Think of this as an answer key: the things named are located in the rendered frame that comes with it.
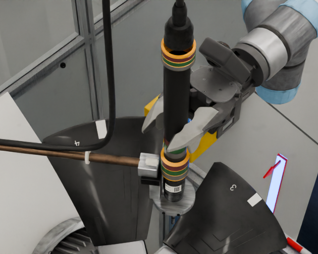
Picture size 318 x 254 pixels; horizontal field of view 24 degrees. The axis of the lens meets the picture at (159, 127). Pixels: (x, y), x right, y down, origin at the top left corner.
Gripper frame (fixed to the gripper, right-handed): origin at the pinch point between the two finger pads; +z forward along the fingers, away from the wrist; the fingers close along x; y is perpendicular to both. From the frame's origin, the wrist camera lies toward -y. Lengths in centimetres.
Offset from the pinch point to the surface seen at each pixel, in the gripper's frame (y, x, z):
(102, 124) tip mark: 23.1, 20.3, -6.5
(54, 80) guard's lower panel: 74, 70, -32
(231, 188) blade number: 48, 3, -25
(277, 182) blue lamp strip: 56, -1, -37
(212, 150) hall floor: 166, 60, -96
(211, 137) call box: 63, 21, -41
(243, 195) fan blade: 49, 1, -26
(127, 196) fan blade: 31.4, 10.2, -2.1
